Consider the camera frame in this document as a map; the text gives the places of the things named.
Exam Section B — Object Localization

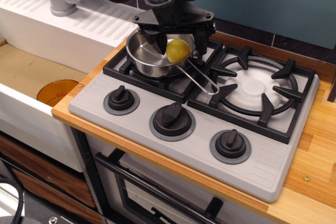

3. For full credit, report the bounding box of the black right burner grate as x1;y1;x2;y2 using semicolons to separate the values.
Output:
187;46;320;144

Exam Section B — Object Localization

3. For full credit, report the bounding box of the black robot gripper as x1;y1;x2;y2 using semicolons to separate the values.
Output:
133;0;215;55

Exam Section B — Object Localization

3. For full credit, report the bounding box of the right teal wall cabinet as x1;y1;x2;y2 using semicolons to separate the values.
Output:
194;0;335;49

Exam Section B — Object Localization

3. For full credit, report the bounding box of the black burner grate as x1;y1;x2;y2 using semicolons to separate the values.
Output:
103;40;223;103
187;46;320;144

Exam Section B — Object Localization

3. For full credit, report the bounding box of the black left burner grate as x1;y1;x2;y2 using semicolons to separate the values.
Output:
103;40;223;103

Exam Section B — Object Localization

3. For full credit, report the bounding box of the grey toy stove top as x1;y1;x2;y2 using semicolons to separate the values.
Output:
67;21;321;204

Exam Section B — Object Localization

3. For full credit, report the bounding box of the black middle stove knob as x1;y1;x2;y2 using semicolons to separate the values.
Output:
149;102;196;142

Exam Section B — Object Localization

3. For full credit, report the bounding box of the lower wooden drawer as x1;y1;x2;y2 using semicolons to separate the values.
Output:
12;168;96;209

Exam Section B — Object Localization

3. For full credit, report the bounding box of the oven door with black handle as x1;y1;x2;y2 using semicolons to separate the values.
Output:
94;150;266;223

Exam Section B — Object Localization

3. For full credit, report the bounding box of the yellow toy potato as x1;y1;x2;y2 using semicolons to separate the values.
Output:
166;39;191;63

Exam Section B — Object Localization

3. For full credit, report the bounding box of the black left stove knob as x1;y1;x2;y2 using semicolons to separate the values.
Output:
103;85;140;116

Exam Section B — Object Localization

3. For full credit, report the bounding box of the orange sink drain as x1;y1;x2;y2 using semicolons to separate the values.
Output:
36;79;79;107

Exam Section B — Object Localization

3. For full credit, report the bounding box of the upper wooden drawer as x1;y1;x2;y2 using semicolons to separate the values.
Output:
1;133;90;195

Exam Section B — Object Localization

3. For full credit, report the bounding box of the stainless steel pan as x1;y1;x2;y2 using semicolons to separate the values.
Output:
126;31;219;95

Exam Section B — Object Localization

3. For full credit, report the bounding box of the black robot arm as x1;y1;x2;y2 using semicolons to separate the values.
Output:
110;0;216;55

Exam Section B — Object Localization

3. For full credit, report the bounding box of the black braided cable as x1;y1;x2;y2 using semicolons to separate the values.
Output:
0;177;26;224

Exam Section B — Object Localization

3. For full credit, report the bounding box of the black right stove knob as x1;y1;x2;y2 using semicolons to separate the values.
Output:
209;129;252;165

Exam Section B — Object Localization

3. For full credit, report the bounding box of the wooden drawer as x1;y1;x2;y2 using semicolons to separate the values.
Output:
1;133;90;195
12;168;96;209

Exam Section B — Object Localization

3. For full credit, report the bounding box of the black stove knob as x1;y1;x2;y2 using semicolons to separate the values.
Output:
209;129;252;165
103;85;140;116
149;102;196;142

